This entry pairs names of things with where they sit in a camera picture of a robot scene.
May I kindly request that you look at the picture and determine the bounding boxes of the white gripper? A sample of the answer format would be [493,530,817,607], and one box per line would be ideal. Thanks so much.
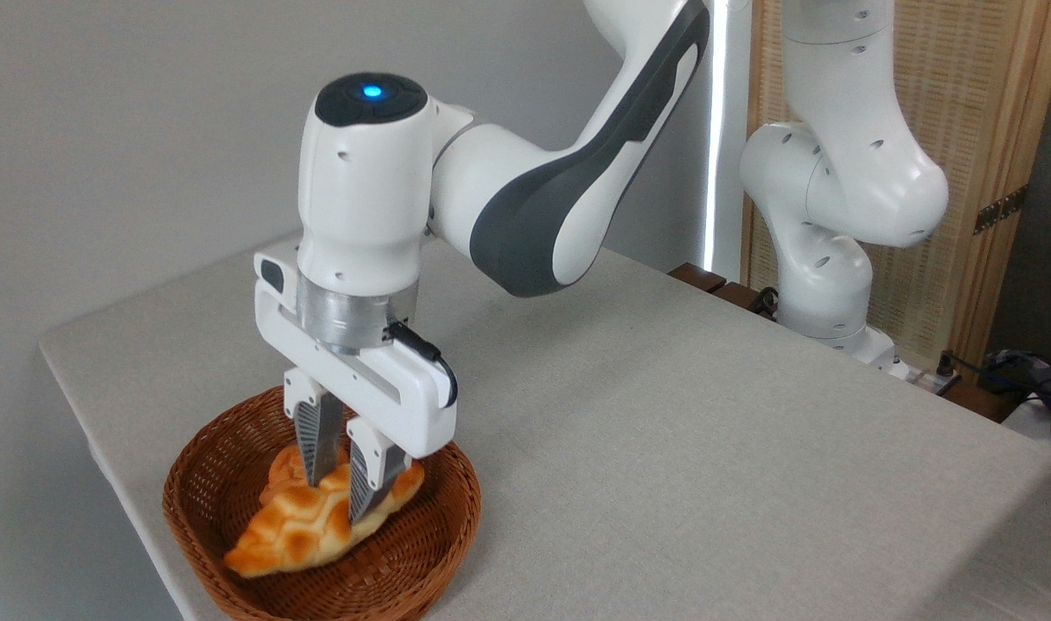
[253,240,459,524]

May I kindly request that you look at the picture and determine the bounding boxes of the long braided bread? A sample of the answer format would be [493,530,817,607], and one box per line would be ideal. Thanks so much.
[224,460,426,579]

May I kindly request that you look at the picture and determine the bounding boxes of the round orange bread bun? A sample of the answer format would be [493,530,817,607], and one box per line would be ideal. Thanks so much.
[260,444,350,505]

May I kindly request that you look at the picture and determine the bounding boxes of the brown wicker basket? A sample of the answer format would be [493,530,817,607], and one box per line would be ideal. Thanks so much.
[162,384,482,621]

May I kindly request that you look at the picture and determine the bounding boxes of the silver metal wrist flange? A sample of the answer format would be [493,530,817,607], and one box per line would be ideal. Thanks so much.
[297,272,419,354]

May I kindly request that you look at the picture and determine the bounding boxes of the grey tablecloth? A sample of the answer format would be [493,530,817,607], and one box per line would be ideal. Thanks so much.
[38,233,1051,621]

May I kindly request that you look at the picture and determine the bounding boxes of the white power strip with plug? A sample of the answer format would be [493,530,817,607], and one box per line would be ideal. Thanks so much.
[887,349,961,396]

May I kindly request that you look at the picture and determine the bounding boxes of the metal screen hinge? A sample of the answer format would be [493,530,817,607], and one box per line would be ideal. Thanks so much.
[973,185,1028,235]

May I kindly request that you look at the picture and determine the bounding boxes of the bamboo folding screen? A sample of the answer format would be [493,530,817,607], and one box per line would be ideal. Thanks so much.
[741,0,1051,372]

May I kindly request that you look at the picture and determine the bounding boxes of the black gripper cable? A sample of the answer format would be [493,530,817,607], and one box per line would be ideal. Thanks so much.
[385,321,460,408]

